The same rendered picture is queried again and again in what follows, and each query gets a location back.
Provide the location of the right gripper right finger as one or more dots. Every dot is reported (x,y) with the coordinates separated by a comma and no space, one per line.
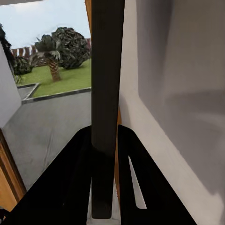
(163,205)

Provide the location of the door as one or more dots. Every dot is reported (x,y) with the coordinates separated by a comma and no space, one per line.
(45,92)

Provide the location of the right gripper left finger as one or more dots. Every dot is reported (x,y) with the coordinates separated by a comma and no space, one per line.
(60,196)

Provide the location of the poster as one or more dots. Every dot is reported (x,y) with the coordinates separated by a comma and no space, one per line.
(107,19)

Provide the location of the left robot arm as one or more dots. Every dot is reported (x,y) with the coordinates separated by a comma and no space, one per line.
(3,214)

